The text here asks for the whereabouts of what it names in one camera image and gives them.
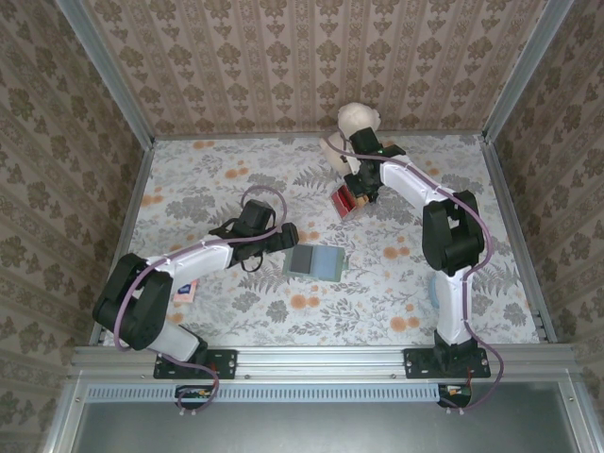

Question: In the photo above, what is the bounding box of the green card holder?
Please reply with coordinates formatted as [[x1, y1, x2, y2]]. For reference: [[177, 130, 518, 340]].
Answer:
[[282, 243, 349, 283]]

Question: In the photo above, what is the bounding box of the red card stack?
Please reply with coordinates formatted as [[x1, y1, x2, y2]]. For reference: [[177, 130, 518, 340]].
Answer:
[[329, 184, 358, 216]]

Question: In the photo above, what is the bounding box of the grey card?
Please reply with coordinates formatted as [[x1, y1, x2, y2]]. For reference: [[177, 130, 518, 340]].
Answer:
[[290, 245, 316, 277]]

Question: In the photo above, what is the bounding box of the light blue card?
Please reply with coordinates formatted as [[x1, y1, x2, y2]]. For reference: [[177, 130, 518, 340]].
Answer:
[[313, 245, 344, 280]]

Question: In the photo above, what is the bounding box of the red striped packet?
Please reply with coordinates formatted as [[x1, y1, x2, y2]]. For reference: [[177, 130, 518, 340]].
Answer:
[[328, 181, 377, 221]]

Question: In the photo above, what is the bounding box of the cream plush dog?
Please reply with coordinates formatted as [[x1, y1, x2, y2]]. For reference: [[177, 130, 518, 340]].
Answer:
[[319, 102, 382, 174]]

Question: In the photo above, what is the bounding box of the floral tablecloth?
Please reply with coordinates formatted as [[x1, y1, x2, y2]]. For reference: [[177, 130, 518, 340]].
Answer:
[[101, 134, 544, 348]]

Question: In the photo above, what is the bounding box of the pink packet blue label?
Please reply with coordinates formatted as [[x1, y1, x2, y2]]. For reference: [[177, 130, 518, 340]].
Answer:
[[172, 278, 198, 304]]

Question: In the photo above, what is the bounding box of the light blue round container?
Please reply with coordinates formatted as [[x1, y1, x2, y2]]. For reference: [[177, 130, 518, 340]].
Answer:
[[427, 276, 447, 312]]

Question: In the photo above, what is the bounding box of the black connector board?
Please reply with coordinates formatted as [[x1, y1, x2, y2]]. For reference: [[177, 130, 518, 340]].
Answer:
[[436, 382, 474, 408], [174, 384, 214, 410]]

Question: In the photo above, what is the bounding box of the grey metal panel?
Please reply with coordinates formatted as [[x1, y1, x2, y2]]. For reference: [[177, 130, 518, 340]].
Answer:
[[77, 400, 575, 453]]

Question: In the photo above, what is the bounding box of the aluminium back rail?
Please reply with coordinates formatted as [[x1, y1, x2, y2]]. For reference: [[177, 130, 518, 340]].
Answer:
[[151, 130, 487, 141]]

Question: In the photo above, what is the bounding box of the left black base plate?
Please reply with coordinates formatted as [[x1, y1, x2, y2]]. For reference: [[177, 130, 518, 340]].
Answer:
[[153, 347, 238, 379]]

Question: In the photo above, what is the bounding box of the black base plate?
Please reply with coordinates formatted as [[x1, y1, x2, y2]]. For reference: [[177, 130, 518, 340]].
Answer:
[[153, 347, 238, 379], [403, 347, 492, 379]]

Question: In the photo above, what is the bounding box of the aluminium front rail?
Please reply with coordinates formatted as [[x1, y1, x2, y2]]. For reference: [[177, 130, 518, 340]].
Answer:
[[69, 344, 580, 381]]

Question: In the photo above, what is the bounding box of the aluminium side rail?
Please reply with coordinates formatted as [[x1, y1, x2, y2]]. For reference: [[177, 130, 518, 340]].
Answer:
[[480, 135, 559, 344], [88, 139, 157, 348]]

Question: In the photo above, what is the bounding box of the white slotted cable duct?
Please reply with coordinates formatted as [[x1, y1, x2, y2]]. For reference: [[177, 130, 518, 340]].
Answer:
[[86, 382, 440, 403]]

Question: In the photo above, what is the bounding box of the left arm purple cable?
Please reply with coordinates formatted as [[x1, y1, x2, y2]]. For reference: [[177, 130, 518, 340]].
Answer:
[[112, 185, 290, 417]]

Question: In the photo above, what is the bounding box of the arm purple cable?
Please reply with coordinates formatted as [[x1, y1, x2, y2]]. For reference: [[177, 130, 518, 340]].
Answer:
[[320, 135, 507, 416], [112, 185, 290, 417]]

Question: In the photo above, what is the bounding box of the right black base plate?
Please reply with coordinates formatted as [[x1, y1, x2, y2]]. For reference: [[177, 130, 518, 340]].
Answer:
[[403, 347, 492, 379]]

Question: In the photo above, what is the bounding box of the aluminium corner post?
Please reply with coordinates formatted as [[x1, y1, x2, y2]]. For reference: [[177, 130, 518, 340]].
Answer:
[[54, 0, 157, 147], [480, 0, 572, 143]]

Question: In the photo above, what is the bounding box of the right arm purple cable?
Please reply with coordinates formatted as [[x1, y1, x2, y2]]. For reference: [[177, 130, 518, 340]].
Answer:
[[320, 135, 507, 416]]

